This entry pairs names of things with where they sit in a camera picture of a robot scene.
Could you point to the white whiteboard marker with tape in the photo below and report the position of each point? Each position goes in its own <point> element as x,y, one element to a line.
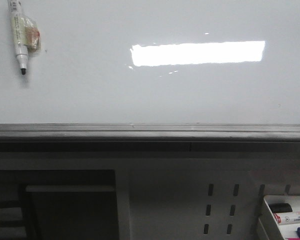
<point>25,33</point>

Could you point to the white whiteboard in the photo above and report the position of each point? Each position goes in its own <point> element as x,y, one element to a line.
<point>155,62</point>

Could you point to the white pegboard panel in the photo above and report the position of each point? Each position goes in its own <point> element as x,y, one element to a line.
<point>196,203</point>

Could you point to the dark shelf unit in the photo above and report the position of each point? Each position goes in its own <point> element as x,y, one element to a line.
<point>58,205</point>

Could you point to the black marker in bin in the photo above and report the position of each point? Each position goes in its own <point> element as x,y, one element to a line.
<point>280,208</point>

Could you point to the white plastic storage bin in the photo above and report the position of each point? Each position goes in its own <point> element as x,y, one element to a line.
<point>267,226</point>

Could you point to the red-capped white marker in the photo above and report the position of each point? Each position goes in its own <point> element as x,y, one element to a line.
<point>287,218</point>

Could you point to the grey aluminium whiteboard frame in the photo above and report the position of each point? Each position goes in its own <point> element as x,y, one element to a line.
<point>143,137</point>

